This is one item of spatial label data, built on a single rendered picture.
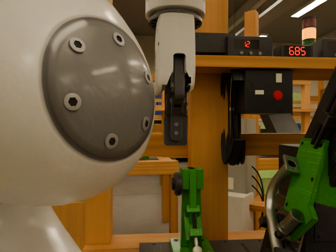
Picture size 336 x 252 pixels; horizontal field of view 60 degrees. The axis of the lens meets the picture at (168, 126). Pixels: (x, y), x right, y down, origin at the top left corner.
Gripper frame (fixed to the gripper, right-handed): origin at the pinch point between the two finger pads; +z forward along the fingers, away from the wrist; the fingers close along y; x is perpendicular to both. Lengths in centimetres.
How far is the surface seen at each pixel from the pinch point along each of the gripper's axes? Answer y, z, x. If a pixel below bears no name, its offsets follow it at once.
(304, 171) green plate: -34, 12, 38
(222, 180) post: -65, 20, 25
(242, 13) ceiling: -741, -306, 264
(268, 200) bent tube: -43, 22, 32
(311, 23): -68, -40, 60
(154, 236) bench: -72, 42, -1
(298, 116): -761, -25, 436
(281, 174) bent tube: -39, 13, 35
